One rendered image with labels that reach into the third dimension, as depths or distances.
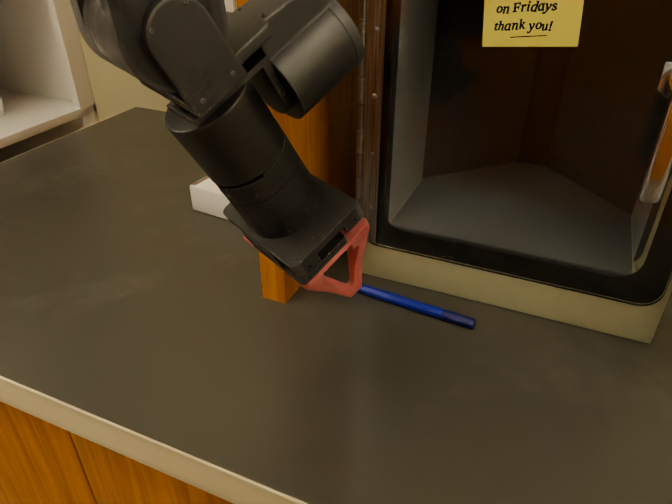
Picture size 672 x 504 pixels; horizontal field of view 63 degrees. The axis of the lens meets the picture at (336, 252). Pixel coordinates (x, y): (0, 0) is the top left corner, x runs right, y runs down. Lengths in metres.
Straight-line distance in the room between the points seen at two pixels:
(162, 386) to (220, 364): 0.06
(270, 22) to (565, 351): 0.42
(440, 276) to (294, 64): 0.36
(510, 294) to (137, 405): 0.39
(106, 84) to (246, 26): 1.08
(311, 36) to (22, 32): 1.24
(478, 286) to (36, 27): 1.18
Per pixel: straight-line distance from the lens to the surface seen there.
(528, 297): 0.63
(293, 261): 0.37
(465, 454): 0.49
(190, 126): 0.33
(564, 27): 0.51
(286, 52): 0.35
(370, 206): 0.60
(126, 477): 0.67
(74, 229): 0.84
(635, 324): 0.63
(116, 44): 0.29
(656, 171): 0.49
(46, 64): 1.52
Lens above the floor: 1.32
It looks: 32 degrees down
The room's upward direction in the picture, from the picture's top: straight up
